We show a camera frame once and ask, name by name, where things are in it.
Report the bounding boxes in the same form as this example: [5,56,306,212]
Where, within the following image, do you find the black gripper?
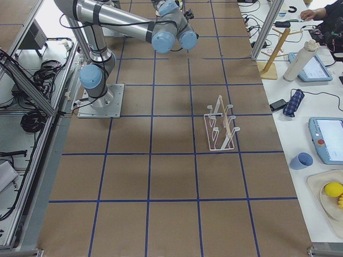
[184,9,194,19]

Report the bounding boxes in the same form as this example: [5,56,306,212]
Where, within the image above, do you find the blue teach pendant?
[308,117,342,165]
[297,55,333,82]

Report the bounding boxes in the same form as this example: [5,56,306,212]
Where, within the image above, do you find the blue grey cup on desk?
[289,152,313,170]

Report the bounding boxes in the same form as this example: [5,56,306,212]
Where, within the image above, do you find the blue teach pendant near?
[308,117,342,165]

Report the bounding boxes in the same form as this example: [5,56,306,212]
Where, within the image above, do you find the blue teach pendant far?
[297,55,333,82]

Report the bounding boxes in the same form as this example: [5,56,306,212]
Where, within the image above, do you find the folded plaid umbrella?
[283,89,304,118]

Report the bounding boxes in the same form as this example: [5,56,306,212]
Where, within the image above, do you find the wooden mug tree stand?
[257,28,302,80]

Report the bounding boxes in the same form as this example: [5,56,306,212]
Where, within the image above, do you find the beige tray with plate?
[307,170,342,239]

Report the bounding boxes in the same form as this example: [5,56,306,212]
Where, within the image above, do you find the white wire cup rack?
[203,95,240,152]

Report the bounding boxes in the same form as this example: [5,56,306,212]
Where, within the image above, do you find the black phone on desk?
[270,99,288,112]

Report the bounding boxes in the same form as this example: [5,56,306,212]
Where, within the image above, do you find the yellow toy lemon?
[324,182,343,198]

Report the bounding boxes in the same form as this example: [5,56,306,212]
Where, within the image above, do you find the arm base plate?
[77,84,124,118]

